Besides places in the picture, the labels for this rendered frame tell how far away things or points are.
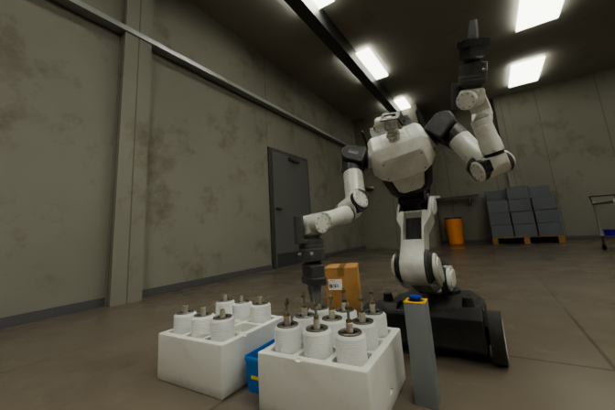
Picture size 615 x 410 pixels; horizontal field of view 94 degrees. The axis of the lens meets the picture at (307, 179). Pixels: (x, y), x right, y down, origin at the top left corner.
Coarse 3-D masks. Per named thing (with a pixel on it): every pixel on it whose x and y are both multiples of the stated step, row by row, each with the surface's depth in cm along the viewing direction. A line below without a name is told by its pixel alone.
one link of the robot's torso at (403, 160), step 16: (416, 112) 132; (416, 128) 128; (368, 144) 139; (384, 144) 129; (400, 144) 124; (416, 144) 122; (432, 144) 127; (368, 160) 135; (384, 160) 126; (400, 160) 125; (416, 160) 124; (432, 160) 125; (384, 176) 130; (400, 176) 129; (416, 176) 130; (432, 176) 134; (400, 192) 136; (416, 192) 140
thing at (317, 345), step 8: (304, 336) 94; (312, 336) 92; (320, 336) 91; (328, 336) 93; (304, 344) 94; (312, 344) 91; (320, 344) 91; (328, 344) 92; (304, 352) 94; (312, 352) 91; (320, 352) 91; (328, 352) 91
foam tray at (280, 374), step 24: (264, 360) 96; (288, 360) 91; (312, 360) 89; (336, 360) 91; (384, 360) 92; (264, 384) 95; (288, 384) 90; (312, 384) 86; (336, 384) 83; (360, 384) 79; (384, 384) 89; (264, 408) 94; (288, 408) 89; (312, 408) 85; (336, 408) 82; (360, 408) 79; (384, 408) 86
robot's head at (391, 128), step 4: (384, 116) 125; (388, 116) 125; (376, 120) 126; (392, 120) 122; (376, 124) 126; (380, 124) 125; (384, 124) 124; (388, 124) 123; (392, 124) 122; (376, 128) 127; (380, 128) 126; (384, 128) 125; (388, 128) 125; (392, 128) 124; (396, 128) 127; (388, 132) 126; (392, 132) 125; (396, 132) 125; (388, 136) 127; (392, 136) 125
